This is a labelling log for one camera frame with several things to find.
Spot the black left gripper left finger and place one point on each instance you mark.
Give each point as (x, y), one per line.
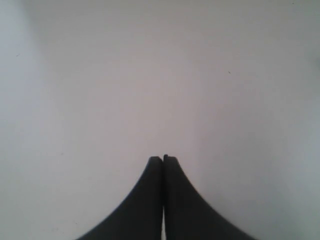
(140, 215)

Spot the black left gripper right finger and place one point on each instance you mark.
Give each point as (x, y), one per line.
(187, 215)

